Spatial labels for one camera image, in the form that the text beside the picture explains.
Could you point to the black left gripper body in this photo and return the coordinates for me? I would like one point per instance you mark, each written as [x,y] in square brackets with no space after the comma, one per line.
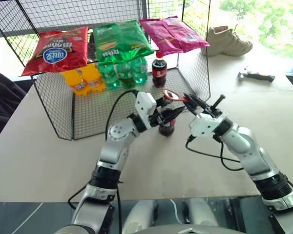
[156,119]

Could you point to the silver rounded robot leg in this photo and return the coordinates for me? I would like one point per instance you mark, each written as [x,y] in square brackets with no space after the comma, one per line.
[201,214]
[139,217]

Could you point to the pink chips bag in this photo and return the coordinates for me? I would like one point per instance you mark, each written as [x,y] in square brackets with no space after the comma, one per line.
[175,34]

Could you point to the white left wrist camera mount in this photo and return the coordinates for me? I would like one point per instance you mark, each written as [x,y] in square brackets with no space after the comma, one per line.
[144,103]

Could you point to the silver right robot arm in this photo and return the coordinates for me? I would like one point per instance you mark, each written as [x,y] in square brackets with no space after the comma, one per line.
[249,146]

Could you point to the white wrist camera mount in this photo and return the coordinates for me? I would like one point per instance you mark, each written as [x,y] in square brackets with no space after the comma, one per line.
[205,124]
[144,103]

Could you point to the black fabric bundle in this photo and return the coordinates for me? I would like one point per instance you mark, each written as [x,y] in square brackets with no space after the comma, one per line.
[2,97]

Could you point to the beige sneaker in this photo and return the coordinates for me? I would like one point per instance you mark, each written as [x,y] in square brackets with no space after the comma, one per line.
[224,41]

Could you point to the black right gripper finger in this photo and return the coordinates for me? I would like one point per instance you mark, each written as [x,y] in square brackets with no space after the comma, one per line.
[194,108]
[197,102]

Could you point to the silver robot torso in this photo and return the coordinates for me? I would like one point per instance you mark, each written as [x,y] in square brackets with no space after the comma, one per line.
[185,231]

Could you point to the plastic cola bottle red cap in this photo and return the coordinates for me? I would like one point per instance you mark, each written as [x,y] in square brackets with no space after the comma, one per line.
[159,70]

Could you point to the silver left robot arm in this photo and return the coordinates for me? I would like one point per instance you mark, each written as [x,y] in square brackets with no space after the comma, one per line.
[114,156]

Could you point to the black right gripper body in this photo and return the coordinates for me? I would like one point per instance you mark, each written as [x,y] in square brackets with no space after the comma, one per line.
[216,111]

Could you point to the green soda plastic bottle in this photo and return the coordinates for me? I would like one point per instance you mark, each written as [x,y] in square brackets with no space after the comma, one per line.
[140,70]
[110,78]
[125,75]

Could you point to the orange soda plastic bottle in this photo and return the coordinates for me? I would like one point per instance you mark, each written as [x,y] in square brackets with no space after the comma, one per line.
[95,78]
[75,84]

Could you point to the green chips bag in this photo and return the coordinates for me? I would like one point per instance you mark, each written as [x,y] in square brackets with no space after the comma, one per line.
[119,41]

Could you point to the red bottle opener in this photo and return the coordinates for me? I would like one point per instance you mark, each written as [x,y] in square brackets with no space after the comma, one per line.
[179,98]

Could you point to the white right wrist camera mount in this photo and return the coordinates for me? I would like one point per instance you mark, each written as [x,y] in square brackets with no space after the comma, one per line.
[205,124]

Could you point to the glass cola bottle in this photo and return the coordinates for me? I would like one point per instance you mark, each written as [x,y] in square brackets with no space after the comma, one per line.
[166,129]

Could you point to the red chips bag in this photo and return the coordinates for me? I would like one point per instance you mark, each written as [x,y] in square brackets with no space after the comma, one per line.
[56,51]

